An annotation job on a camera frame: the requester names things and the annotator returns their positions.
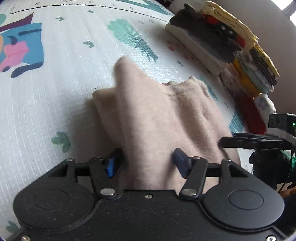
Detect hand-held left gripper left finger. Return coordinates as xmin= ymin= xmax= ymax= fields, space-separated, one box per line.
xmin=47 ymin=148 xmax=125 ymax=200

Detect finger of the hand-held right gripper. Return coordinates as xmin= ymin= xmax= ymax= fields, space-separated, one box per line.
xmin=231 ymin=132 xmax=270 ymax=140
xmin=218 ymin=136 xmax=258 ymax=150

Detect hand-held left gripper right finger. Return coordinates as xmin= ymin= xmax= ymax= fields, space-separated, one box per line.
xmin=172 ymin=148 xmax=253 ymax=200

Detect beige sweater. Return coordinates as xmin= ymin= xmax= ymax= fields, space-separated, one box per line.
xmin=92 ymin=56 xmax=242 ymax=193

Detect person's right forearm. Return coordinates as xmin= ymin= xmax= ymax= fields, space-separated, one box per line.
xmin=250 ymin=150 xmax=296 ymax=193

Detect stack of mixed folded clothes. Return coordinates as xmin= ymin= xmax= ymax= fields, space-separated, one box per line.
xmin=219 ymin=44 xmax=281 ymax=98

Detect white floral printed cloth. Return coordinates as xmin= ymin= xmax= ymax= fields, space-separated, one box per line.
xmin=253 ymin=92 xmax=277 ymax=121

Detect cartoon printed play mat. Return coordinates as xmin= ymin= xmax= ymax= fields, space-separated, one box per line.
xmin=0 ymin=0 xmax=253 ymax=241

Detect white folded garment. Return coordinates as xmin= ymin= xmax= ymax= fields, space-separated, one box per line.
xmin=165 ymin=23 xmax=228 ymax=76

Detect red and black garment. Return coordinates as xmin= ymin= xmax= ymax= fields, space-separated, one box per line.
xmin=205 ymin=15 xmax=246 ymax=48

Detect pale yellow folded cloth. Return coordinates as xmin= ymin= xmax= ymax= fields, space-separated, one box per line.
xmin=202 ymin=1 xmax=259 ymax=49

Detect dark grey folded garment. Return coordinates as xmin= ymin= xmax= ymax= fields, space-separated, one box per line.
xmin=169 ymin=3 xmax=242 ymax=64

